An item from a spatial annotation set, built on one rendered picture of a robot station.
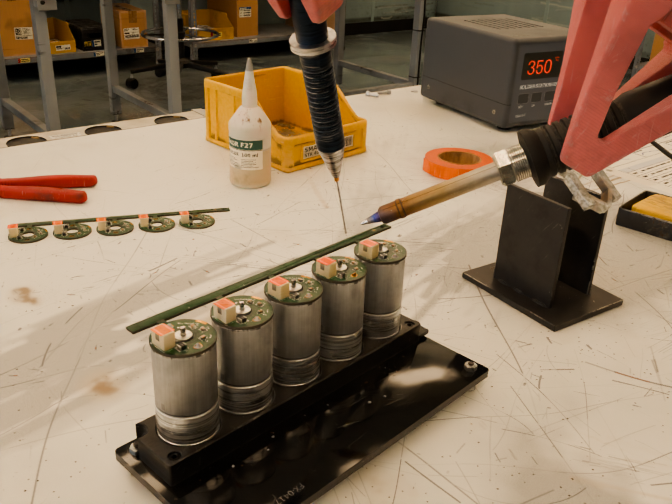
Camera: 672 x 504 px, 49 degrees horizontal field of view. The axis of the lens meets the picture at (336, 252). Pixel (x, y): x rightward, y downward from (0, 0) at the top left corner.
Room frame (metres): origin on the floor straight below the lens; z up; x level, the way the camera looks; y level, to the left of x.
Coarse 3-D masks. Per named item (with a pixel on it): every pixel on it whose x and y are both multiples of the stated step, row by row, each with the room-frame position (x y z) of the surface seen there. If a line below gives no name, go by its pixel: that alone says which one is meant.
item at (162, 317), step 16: (384, 224) 0.34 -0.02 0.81; (352, 240) 0.32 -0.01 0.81; (304, 256) 0.30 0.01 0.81; (320, 256) 0.30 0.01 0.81; (272, 272) 0.28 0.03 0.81; (224, 288) 0.27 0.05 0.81; (240, 288) 0.27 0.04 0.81; (192, 304) 0.25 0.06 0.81; (144, 320) 0.24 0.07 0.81; (160, 320) 0.24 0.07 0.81
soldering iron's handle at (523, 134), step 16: (656, 80) 0.29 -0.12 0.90; (624, 96) 0.29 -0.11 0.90; (640, 96) 0.28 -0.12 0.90; (656, 96) 0.28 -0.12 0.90; (608, 112) 0.28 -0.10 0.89; (624, 112) 0.28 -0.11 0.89; (640, 112) 0.28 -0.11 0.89; (544, 128) 0.29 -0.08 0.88; (560, 128) 0.28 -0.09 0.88; (608, 128) 0.28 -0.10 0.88; (528, 144) 0.28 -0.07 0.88; (544, 144) 0.28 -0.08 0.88; (560, 144) 0.28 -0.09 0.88; (528, 160) 0.28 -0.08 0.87; (544, 160) 0.28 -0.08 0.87; (560, 160) 0.28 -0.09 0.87; (544, 176) 0.28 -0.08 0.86
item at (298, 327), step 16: (272, 304) 0.26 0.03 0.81; (320, 304) 0.27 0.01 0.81; (272, 320) 0.26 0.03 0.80; (288, 320) 0.26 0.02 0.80; (304, 320) 0.26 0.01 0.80; (320, 320) 0.27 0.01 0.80; (272, 336) 0.26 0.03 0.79; (288, 336) 0.26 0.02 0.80; (304, 336) 0.26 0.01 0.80; (272, 352) 0.26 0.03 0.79; (288, 352) 0.26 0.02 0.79; (304, 352) 0.26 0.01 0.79; (272, 368) 0.26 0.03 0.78; (288, 368) 0.26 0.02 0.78; (304, 368) 0.26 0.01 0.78; (288, 384) 0.26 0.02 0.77; (304, 384) 0.26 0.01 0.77
